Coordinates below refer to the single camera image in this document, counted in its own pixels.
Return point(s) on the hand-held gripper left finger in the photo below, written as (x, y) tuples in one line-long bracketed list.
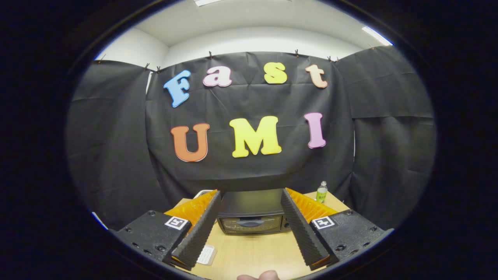
[(200, 233)]

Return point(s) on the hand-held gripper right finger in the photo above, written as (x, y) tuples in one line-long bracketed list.
[(303, 233)]

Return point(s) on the black toaster oven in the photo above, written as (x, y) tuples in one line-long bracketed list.
[(249, 204)]

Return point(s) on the white slot toaster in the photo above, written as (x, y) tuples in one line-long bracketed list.
[(202, 193)]

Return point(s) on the white plastic tray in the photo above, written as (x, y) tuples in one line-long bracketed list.
[(206, 254)]

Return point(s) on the green label drink bottle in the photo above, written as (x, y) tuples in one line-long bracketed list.
[(321, 193)]

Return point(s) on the white blue-edged object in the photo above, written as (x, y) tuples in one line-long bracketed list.
[(99, 219)]

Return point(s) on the row of black cloth clips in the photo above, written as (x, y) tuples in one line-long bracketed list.
[(210, 55)]

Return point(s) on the narrow ceiling light panel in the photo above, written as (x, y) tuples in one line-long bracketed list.
[(376, 35)]

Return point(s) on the long ceiling light panel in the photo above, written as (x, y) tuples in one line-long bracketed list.
[(208, 2)]

